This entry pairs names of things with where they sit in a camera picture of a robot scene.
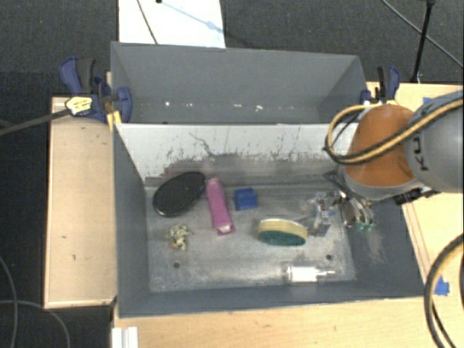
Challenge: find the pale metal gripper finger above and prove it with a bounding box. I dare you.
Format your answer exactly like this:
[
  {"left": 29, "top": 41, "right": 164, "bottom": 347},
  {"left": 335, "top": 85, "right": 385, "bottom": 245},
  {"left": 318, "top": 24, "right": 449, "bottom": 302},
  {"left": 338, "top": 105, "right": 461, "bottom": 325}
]
[
  {"left": 310, "top": 210, "right": 334, "bottom": 237},
  {"left": 307, "top": 191, "right": 341, "bottom": 214}
]

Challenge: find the yellow and green sponge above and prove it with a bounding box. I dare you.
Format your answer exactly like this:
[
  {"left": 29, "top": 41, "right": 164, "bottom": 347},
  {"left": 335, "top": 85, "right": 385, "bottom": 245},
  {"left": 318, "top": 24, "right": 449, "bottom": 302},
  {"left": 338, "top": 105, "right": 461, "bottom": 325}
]
[{"left": 257, "top": 218, "right": 310, "bottom": 248}]

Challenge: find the clear and white tube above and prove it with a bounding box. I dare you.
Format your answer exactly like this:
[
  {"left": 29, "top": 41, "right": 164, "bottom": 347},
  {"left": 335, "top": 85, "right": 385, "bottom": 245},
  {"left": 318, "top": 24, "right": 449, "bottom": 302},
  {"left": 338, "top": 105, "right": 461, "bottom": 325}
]
[{"left": 280, "top": 264, "right": 337, "bottom": 285}]

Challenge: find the small blue box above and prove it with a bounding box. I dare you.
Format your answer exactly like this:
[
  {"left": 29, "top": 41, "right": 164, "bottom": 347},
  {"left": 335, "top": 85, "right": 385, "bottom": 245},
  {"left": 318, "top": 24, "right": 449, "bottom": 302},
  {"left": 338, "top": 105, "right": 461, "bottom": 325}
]
[{"left": 233, "top": 187, "right": 260, "bottom": 212}]

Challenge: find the grey metal bin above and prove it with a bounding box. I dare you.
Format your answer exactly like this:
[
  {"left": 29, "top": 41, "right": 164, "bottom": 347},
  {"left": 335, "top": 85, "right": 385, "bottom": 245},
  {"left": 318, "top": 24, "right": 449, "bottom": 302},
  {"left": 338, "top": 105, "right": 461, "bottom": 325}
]
[{"left": 109, "top": 41, "right": 426, "bottom": 319}]

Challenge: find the pink plastic bottle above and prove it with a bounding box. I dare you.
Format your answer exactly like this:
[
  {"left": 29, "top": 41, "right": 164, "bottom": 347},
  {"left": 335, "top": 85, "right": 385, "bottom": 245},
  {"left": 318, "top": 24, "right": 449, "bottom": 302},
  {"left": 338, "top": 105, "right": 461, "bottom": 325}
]
[{"left": 205, "top": 177, "right": 236, "bottom": 236}]

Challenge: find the black oval case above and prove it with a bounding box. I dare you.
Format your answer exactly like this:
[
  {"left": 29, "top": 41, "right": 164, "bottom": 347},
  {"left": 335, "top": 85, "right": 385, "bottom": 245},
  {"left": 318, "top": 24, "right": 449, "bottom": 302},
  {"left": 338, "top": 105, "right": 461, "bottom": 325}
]
[{"left": 152, "top": 170, "right": 207, "bottom": 218}]

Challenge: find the pale wood flat board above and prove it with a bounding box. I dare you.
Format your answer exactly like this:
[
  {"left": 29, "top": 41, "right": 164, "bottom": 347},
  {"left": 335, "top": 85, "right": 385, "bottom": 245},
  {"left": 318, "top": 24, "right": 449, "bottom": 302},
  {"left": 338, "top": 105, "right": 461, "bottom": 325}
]
[{"left": 43, "top": 93, "right": 119, "bottom": 310}]

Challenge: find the black cylinder on white bracket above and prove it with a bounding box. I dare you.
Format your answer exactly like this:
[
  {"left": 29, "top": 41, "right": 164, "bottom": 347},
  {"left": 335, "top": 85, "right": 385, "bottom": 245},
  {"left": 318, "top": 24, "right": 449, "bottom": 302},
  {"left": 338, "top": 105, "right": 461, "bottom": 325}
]
[{"left": 393, "top": 187, "right": 440, "bottom": 206}]

